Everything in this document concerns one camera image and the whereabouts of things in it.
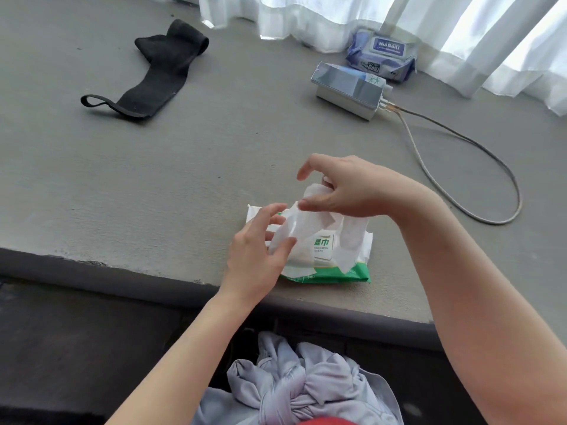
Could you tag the white wet wipe sheet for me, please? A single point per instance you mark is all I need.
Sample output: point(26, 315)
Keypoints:
point(354, 230)

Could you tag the white curtain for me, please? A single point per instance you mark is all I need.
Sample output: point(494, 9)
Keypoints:
point(310, 17)

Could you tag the person's red garment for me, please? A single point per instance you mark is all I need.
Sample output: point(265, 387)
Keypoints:
point(328, 421)

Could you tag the white green wet wipes pack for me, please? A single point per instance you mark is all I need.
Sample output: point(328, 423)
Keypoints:
point(337, 275)

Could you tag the grey power box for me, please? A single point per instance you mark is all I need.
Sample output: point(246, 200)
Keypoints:
point(345, 84)

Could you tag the person's right forearm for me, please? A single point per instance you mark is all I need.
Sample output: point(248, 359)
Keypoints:
point(496, 314)

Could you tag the person's left forearm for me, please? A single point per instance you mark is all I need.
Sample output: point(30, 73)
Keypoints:
point(177, 376)

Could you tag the person's right hand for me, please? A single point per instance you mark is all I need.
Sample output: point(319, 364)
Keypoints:
point(372, 192)

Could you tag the person's left hand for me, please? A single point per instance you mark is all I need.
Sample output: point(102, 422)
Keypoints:
point(252, 270)

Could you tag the person's grey shirt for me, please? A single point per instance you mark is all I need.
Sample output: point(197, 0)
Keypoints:
point(292, 385)

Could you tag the blue wipes pack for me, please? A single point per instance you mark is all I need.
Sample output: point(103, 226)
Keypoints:
point(381, 55)

